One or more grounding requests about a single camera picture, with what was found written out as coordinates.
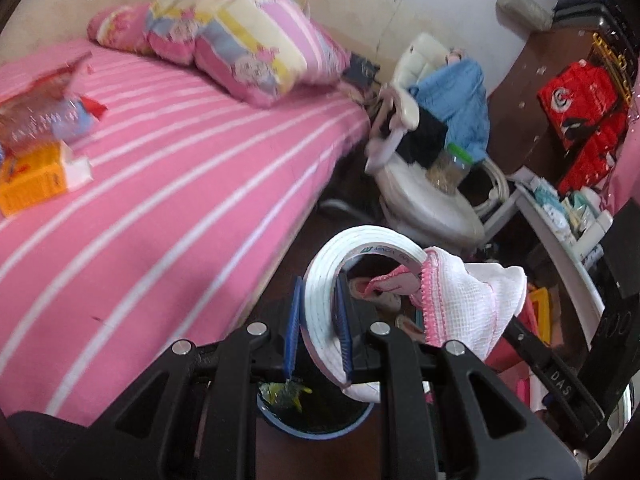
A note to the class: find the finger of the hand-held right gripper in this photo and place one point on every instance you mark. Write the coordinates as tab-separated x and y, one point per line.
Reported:
555	375

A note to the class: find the clear plastic bag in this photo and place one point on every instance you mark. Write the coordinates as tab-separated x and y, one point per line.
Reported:
65	120

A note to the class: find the yellow and red rack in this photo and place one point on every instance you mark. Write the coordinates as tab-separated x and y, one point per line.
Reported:
612	55

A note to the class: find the black cloth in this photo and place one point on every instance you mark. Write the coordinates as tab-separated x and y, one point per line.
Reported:
425	135

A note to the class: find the red plastic wrapped pack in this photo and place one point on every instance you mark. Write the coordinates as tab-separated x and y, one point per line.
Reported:
575	95
595	160

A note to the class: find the red snack bag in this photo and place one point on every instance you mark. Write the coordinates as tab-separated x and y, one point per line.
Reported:
45	85

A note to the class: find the pink floral pillow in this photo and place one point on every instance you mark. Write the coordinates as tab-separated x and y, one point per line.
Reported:
120	27

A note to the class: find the black suitcase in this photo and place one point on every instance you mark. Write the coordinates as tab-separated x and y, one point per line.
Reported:
595	10

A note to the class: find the white bundle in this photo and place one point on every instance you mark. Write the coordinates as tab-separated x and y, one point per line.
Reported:
522	7

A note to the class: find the pink striped bed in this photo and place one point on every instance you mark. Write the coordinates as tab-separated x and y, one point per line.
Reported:
175	185

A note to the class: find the colourful patchwork pillow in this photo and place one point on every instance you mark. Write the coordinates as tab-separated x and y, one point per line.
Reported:
250	35

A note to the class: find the white swivel chair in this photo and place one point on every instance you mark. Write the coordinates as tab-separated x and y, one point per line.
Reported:
425	205

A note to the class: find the white tape roll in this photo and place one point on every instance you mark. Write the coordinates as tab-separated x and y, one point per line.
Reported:
320	280

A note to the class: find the yellow wrapper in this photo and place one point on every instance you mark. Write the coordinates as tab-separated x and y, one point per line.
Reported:
285	394

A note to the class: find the orange box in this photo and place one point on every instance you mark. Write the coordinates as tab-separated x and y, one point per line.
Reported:
30	180

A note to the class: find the blue rimmed waste bin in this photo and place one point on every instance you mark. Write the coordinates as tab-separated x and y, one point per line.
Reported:
320	425

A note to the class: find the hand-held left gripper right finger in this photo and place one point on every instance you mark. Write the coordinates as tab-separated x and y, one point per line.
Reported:
345	340

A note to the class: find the clear jar with green lid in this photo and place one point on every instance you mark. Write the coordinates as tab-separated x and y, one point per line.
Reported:
447	170

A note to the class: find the white shelf trolley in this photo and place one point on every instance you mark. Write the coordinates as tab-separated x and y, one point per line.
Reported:
565	260

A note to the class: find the white cloth with pink edge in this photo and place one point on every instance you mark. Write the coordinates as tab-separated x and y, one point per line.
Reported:
460	300

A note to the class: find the white tissue pack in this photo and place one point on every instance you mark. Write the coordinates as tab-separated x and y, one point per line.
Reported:
77	172

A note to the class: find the pink slipper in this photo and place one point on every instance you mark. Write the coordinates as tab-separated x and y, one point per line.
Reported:
387	301

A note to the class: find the blue garment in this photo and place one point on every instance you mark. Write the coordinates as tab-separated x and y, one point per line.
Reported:
465	100

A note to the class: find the wooden cabinet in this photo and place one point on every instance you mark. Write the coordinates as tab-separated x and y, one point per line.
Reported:
520	110

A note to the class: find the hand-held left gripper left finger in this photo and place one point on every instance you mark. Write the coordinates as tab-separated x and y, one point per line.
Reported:
293	332

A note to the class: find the yellow and red box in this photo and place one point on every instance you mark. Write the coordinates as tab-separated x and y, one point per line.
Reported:
539	310

